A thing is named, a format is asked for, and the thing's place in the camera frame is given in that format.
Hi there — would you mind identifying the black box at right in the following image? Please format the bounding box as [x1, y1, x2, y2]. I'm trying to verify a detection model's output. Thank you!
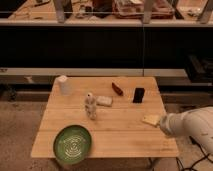
[185, 55, 213, 83]

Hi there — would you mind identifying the white rectangular sponge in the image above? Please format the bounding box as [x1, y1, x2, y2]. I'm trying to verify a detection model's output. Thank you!
[96, 96, 113, 107]

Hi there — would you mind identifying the wooden table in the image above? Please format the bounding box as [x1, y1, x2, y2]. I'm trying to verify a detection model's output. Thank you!
[31, 77, 179, 158]

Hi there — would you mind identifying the dark red oblong object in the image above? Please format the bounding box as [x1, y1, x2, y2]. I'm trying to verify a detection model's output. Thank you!
[112, 82, 123, 96]

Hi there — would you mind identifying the green round plate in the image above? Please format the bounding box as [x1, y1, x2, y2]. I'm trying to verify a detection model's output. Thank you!
[53, 125, 92, 165]

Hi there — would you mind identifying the black eraser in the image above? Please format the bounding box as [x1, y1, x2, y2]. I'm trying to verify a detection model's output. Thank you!
[133, 88, 145, 103]

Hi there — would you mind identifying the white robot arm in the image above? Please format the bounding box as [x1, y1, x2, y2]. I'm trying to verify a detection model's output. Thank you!
[142, 106, 213, 155]

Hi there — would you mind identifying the white upturned cup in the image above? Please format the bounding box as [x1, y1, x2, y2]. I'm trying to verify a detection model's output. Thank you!
[56, 75, 71, 95]

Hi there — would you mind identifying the white toy figurine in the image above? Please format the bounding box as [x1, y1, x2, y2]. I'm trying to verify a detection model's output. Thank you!
[85, 92, 96, 120]

